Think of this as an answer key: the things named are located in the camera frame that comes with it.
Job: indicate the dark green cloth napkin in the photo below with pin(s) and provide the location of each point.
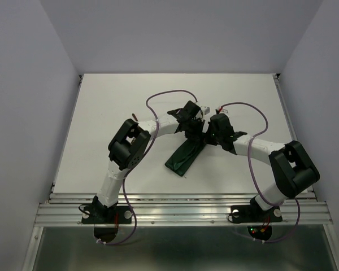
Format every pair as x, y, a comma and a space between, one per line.
182, 159

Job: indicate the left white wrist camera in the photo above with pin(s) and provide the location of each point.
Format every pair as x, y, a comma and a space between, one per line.
205, 110

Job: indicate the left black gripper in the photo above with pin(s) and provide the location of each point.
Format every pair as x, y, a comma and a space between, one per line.
200, 123

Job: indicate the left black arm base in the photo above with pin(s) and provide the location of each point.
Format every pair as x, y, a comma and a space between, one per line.
97, 214

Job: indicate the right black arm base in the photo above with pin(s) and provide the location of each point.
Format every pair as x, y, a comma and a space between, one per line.
252, 213

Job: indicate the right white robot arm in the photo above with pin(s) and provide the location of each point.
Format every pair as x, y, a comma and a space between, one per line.
292, 168

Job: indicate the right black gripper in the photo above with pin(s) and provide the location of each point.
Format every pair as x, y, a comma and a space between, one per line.
207, 138

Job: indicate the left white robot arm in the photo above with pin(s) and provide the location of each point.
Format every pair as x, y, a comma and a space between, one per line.
134, 139

